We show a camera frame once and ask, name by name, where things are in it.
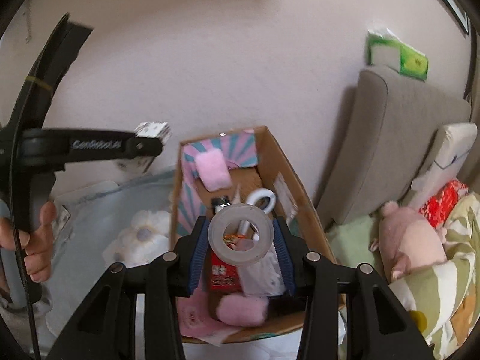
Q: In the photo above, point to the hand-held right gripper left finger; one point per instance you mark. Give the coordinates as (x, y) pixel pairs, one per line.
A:
(198, 255)

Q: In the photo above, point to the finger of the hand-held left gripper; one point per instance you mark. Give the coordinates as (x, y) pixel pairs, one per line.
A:
(148, 148)

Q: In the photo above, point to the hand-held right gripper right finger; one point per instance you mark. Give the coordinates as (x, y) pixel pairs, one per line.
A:
(285, 258)

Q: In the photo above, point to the floral patterned small box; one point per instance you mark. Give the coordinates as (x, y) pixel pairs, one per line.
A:
(153, 129)

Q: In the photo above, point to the red carton box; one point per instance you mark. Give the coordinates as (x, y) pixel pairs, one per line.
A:
(221, 273)

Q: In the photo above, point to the clear tape roll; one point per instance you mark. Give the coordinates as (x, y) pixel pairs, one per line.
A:
(240, 258)

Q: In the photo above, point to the small black card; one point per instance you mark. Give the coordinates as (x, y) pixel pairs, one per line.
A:
(221, 200)

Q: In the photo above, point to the pink fluffy pad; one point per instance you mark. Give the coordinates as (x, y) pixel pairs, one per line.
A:
(240, 309)
(212, 170)

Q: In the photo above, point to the cardboard box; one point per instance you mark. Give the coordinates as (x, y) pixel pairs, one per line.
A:
(285, 165)

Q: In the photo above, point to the person's left hand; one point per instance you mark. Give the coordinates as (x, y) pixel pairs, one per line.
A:
(39, 255)

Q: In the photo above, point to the pink paper leaflet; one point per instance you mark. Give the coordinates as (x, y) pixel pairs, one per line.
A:
(195, 318)

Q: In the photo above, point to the blue floral cloth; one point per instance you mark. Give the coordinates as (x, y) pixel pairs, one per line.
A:
(93, 232)

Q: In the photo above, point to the pink pig plush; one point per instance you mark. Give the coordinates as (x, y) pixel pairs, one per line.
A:
(408, 240)

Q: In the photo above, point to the grey cushion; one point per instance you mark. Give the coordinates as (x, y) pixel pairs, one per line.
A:
(393, 138)

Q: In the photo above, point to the green patterned blanket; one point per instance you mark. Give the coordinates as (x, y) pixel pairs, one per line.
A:
(442, 300)

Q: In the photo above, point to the red patterned bag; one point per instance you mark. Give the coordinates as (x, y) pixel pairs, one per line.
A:
(446, 198)

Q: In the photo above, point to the white pillow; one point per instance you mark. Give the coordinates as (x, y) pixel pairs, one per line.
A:
(446, 153)

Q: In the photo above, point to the green tissue pack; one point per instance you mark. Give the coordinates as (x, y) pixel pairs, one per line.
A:
(412, 62)

